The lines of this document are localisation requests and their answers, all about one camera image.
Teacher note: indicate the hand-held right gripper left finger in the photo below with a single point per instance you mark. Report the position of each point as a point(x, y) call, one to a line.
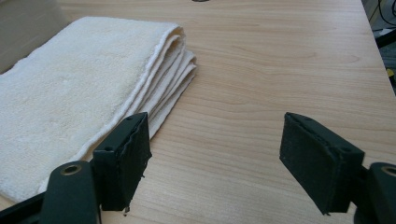
point(123, 161)

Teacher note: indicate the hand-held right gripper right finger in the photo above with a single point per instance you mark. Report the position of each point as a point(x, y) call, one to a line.
point(317, 161)

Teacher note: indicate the cream towel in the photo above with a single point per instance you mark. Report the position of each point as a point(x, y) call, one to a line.
point(77, 93)

